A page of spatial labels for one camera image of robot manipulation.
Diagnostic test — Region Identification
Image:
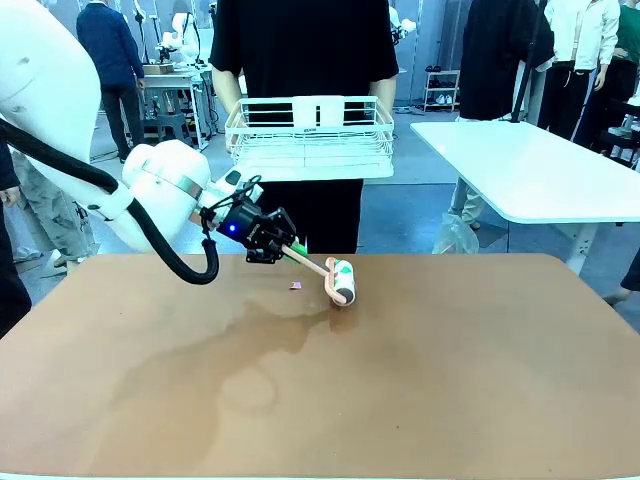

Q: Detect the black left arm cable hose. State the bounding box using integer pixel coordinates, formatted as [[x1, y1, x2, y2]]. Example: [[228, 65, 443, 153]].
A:
[[0, 117, 221, 286]]

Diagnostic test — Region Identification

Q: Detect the person in black t-shirt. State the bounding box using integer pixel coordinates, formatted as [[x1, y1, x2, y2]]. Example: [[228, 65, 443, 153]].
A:
[[208, 0, 400, 255]]

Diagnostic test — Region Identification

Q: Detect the person's right forearm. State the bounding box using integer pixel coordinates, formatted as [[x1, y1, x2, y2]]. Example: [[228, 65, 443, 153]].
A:
[[211, 67, 247, 117]]

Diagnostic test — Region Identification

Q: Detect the bystander in black clothes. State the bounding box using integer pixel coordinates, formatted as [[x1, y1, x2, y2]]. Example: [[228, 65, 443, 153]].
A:
[[448, 0, 557, 232]]

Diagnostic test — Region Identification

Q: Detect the white wire dish rack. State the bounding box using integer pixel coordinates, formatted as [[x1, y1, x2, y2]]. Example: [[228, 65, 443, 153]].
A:
[[224, 95, 396, 170]]

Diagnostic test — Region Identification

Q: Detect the grey workbench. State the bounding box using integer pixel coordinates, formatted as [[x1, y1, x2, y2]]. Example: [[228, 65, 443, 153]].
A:
[[139, 69, 216, 151]]

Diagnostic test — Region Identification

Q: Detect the bystander in green top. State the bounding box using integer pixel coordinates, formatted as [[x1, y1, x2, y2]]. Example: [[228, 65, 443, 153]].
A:
[[573, 2, 640, 151]]

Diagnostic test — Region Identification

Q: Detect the person's left forearm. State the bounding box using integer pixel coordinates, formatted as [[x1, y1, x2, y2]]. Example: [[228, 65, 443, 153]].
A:
[[368, 78, 398, 110]]

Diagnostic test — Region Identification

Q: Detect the bystander in navy jacket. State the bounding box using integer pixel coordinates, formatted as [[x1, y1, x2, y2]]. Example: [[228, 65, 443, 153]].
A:
[[75, 0, 147, 165]]

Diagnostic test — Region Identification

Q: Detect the black step stool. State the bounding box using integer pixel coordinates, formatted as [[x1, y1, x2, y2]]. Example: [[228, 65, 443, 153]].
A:
[[155, 113, 194, 152]]

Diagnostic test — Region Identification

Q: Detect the bystander in black coat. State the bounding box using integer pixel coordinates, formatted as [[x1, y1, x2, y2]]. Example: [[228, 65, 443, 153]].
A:
[[0, 142, 33, 339]]

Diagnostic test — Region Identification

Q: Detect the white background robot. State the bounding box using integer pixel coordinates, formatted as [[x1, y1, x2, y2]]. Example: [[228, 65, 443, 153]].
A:
[[171, 10, 202, 66], [388, 5, 417, 47], [153, 29, 179, 65]]

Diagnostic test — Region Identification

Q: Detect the pink lint roller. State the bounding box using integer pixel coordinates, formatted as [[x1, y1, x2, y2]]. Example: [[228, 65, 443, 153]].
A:
[[281, 243, 358, 308]]

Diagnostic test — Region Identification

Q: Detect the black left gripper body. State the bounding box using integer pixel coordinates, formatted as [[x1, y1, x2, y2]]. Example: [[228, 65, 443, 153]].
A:
[[213, 197, 269, 249]]

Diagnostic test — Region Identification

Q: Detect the white drip tray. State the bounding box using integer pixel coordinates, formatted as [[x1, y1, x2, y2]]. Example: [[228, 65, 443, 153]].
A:
[[230, 158, 396, 184]]

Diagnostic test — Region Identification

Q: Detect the clear plastic bag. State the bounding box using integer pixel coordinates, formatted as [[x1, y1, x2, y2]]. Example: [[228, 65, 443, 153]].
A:
[[431, 211, 481, 256]]

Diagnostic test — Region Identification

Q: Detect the black tripod pole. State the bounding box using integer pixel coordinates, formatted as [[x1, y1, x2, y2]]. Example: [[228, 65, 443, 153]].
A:
[[509, 0, 545, 125]]

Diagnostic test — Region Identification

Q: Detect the bystander in camouflage trousers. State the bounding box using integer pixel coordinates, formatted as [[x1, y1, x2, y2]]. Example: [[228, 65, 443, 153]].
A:
[[8, 148, 97, 275]]

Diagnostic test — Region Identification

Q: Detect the bystander's foot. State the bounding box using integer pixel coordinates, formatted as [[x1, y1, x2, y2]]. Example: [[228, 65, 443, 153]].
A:
[[602, 249, 640, 307]]

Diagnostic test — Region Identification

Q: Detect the white plastic cutlery holder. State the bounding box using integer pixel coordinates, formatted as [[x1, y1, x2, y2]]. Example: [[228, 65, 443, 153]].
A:
[[292, 94, 346, 129]]

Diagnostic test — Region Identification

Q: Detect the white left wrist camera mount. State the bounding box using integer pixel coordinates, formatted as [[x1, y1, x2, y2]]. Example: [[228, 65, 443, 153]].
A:
[[207, 168, 265, 202]]

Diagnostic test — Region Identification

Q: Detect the white side table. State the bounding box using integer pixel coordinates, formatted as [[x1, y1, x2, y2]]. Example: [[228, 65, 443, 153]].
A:
[[409, 119, 640, 277]]

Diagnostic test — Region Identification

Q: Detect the bystander in white jacket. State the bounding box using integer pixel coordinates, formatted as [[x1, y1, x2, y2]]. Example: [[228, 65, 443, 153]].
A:
[[537, 0, 622, 142]]

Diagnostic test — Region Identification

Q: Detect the white shoe rack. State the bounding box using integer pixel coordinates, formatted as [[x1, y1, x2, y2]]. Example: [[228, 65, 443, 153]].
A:
[[423, 69, 462, 114]]

